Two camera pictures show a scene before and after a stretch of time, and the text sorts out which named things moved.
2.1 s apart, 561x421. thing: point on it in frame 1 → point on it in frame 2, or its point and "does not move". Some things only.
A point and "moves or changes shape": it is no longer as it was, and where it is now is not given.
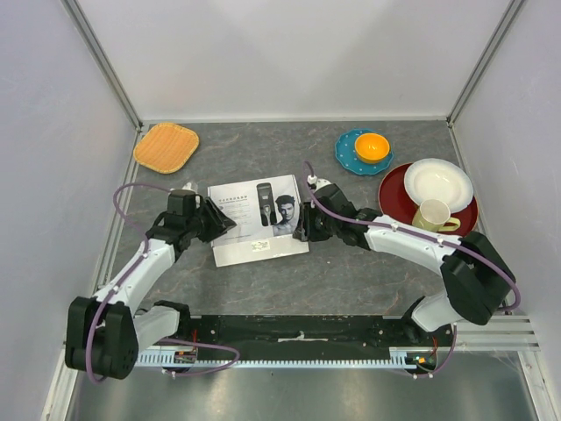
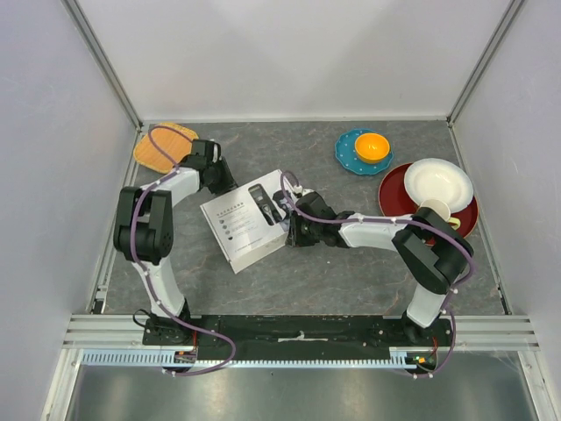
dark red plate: [395, 202] does not move
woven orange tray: [166, 147] does not move
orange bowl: [371, 147] does not move
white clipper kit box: [266, 213] moves or changes shape
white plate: [438, 179] does not move
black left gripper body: [208, 222] → [223, 180]
